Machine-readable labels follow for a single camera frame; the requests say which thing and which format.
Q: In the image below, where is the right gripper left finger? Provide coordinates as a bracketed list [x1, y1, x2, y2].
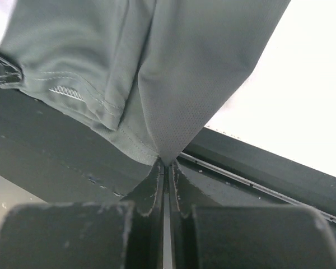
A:
[0, 160, 164, 268]

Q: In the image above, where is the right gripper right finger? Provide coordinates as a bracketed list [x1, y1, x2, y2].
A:
[167, 163, 336, 268]

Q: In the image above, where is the grey t shirt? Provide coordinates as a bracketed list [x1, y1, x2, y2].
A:
[0, 1, 289, 165]

